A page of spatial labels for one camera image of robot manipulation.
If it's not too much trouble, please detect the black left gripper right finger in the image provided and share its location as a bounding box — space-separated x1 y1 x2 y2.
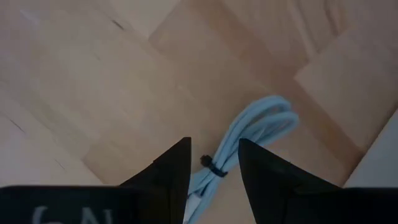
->
238 138 398 224

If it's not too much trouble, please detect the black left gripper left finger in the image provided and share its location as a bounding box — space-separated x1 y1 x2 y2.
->
0 136 192 224

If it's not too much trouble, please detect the light blue USB-C cable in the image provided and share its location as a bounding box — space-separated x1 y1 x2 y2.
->
183 95 300 224

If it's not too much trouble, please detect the black cable tie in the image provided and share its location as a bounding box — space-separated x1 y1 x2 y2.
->
200 154 229 179

